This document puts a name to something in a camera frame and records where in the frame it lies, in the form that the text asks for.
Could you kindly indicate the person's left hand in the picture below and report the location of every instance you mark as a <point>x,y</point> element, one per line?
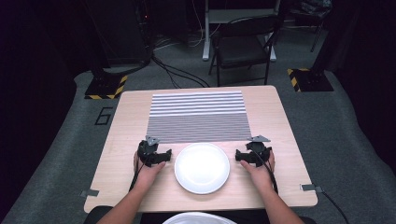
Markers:
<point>146,174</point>

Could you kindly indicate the grey tape piece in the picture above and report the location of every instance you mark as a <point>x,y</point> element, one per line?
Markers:
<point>89,193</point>
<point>309,187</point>

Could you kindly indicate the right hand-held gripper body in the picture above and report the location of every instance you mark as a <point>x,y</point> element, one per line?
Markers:
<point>260,154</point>

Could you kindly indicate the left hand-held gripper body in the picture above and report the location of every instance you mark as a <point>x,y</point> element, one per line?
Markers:
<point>148,154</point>

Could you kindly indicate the grey striped placemat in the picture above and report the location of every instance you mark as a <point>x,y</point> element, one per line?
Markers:
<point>199,124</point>

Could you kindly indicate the black stand base hazard tape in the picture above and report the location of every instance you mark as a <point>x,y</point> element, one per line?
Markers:
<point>311,81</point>
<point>104,88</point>

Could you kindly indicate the white plate at bottom edge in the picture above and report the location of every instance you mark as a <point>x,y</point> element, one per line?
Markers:
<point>199,219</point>

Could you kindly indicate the black equipment cabinet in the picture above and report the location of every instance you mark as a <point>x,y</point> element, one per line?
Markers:
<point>121,31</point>

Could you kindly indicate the white metal desk frame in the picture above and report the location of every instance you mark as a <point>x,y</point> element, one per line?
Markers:
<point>206,37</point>

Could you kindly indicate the dark background chair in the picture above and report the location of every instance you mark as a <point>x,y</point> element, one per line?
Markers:
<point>311,12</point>

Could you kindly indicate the black folding chair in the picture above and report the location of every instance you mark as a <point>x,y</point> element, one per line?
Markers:
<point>239,46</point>

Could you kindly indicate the white round plate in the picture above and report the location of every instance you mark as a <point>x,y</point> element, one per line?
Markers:
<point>202,168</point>

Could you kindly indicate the person's right hand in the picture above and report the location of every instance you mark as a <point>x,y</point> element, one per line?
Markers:
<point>261,175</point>

